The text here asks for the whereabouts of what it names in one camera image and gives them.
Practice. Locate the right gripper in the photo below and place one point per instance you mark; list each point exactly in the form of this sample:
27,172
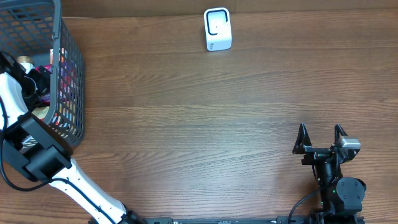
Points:
301,145

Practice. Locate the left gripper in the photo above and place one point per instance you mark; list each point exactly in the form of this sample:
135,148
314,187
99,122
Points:
42,79

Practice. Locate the red purple liners pack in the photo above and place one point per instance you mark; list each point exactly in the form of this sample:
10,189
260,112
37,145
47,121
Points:
45,74

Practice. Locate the white conditioner tube gold cap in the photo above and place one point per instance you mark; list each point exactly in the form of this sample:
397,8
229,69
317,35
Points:
26,62

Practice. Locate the cream snack bag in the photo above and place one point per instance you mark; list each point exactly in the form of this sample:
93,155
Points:
41,112

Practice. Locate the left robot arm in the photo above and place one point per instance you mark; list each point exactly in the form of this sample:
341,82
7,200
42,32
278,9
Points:
42,155

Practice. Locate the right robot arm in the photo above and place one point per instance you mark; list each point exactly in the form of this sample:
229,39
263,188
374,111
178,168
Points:
341,197

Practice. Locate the white barcode scanner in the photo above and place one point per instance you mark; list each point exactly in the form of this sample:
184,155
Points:
218,31

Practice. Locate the orange snack packet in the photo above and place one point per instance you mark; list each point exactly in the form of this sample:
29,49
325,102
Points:
62,56

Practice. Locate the grey plastic shopping basket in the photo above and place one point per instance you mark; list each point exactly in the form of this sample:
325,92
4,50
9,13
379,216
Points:
31,28

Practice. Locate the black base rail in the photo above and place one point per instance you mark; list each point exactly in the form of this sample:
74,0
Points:
277,220

